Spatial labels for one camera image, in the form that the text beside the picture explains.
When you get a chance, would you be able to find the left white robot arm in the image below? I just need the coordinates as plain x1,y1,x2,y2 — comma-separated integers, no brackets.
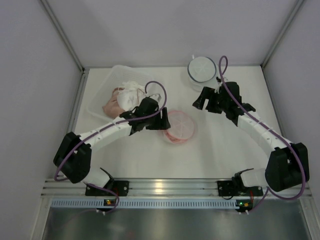
53,97,171,196

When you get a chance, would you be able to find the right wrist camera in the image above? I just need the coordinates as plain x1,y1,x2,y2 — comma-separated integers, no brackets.
214,76,224,93

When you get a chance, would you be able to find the blue-trimmed mesh laundry bag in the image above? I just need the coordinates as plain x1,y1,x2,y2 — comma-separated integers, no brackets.
187,55,218,92

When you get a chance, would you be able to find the purple cable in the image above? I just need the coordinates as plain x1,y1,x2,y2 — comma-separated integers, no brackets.
53,81,168,213
218,55,307,213

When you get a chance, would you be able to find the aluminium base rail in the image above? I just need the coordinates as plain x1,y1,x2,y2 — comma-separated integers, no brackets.
42,177,311,197

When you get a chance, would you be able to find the white perforated plastic basket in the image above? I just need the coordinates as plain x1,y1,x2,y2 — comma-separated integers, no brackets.
86,65,157,122

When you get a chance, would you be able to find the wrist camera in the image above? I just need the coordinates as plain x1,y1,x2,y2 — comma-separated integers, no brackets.
214,76,224,93
149,93,162,103

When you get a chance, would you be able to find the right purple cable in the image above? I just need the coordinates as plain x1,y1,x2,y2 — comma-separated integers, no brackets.
218,55,307,213

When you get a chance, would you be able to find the left aluminium frame post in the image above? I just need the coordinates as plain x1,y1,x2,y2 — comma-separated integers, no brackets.
39,0,85,73

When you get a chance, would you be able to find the grey slotted cable duct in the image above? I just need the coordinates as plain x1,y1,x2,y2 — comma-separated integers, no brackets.
51,198,251,209

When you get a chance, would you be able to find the right aluminium frame post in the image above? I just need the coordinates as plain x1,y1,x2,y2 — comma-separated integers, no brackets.
260,0,306,70

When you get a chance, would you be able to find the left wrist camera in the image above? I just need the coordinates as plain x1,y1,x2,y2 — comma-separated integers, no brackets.
149,93,162,103

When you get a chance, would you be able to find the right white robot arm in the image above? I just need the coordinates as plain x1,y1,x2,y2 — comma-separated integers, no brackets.
192,82,310,196

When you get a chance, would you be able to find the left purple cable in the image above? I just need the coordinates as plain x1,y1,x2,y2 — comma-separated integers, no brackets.
53,81,168,213

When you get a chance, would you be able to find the pink-trimmed mesh laundry bag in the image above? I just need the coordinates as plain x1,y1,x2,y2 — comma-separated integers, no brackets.
161,110,196,144

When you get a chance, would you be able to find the aluminium frame post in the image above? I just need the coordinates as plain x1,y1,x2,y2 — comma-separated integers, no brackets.
39,0,85,73
260,0,306,70

